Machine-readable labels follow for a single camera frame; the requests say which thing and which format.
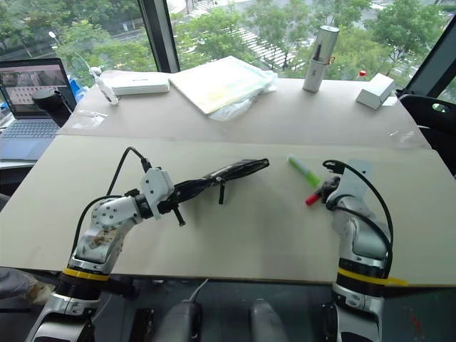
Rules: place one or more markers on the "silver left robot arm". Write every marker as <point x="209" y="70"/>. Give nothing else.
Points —
<point x="103" y="228"/>

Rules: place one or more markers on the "silver white cylinder case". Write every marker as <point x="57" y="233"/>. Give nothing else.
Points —
<point x="318" y="60"/>

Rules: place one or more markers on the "grey open laptop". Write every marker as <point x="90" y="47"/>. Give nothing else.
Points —
<point x="30" y="107"/>

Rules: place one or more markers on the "black grid pouch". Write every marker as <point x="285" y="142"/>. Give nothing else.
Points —
<point x="228" y="172"/>

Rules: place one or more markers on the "slanted dark window frame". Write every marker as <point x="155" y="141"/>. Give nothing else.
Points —
<point x="431" y="60"/>

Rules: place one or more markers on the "small white box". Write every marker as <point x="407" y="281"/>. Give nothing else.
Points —
<point x="374" y="92"/>

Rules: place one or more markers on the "dark window frame post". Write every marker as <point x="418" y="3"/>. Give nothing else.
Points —
<point x="160" y="35"/>

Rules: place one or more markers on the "flat white box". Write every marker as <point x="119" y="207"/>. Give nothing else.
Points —
<point x="137" y="83"/>

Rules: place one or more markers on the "green highlighter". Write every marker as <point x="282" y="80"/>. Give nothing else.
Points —
<point x="304" y="170"/>

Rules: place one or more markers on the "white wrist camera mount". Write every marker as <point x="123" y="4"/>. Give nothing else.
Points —
<point x="155" y="185"/>
<point x="354" y="181"/>

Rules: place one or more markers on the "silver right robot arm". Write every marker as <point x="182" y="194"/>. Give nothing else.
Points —
<point x="360" y="246"/>

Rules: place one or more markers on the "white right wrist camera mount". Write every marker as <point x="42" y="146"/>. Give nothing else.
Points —
<point x="354" y="181"/>

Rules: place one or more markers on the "white book in plastic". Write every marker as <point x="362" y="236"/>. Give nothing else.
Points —
<point x="217" y="83"/>

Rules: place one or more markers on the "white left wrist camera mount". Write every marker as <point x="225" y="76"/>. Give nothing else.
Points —
<point x="155" y="185"/>

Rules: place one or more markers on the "grey fabric bundle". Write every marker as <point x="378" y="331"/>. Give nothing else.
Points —
<point x="16" y="285"/>

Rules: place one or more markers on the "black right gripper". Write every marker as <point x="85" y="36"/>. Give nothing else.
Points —
<point x="335" y="185"/>

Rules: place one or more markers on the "black chair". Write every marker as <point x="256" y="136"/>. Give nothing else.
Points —
<point x="431" y="121"/>

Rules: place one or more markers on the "small red cap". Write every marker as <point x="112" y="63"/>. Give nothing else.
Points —
<point x="362" y="73"/>

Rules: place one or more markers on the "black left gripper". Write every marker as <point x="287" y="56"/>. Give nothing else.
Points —
<point x="167" y="203"/>

